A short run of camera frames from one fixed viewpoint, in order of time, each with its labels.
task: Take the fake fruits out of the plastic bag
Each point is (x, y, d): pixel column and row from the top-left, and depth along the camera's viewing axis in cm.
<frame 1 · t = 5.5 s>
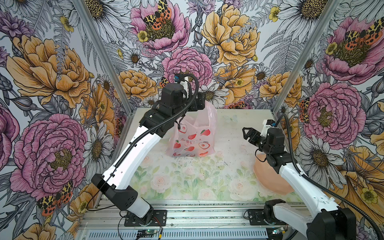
left hand: (197, 101, 67), fingers open
right hand: (246, 135, 81), fingers open
pink printed plastic bag: (193, 135, 82), point 22 cm above the table
pink round plate: (265, 180, 83), point 6 cm above the table

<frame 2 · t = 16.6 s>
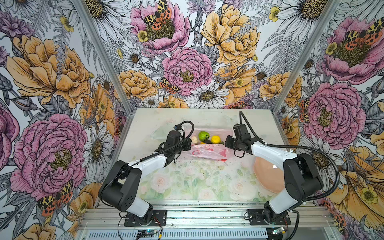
left hand: (191, 144, 90), fingers closed
right hand: (226, 146, 92), fingers closed
pink printed plastic bag: (217, 151, 88), point 12 cm above the table
yellow fake lemon: (215, 139, 100), point 6 cm above the table
pale fake garlic: (194, 139, 100), point 6 cm above the table
the other named things where they were.

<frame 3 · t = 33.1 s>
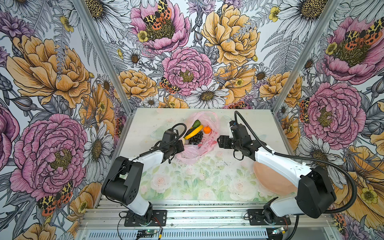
left hand: (182, 149, 94), fingers closed
right hand: (223, 144, 86), fingers open
pink printed plastic bag: (211, 125, 101), point 12 cm above the table
dark green fake avocado: (196, 124, 110), point 5 cm above the table
yellow fake banana: (193, 132, 104), point 6 cm above the table
orange fake orange: (207, 129, 108), point 4 cm above the table
dark fake grape bunch: (196, 140, 101), point 5 cm above the table
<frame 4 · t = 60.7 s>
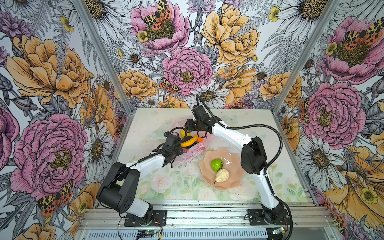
left hand: (178, 152, 93), fingers closed
right hand: (188, 129, 94), fingers open
pink round plate: (229, 163, 93), point 2 cm above the table
yellow fake banana: (190, 141, 99), point 6 cm above the table
orange fake orange: (200, 140, 102), point 5 cm above the table
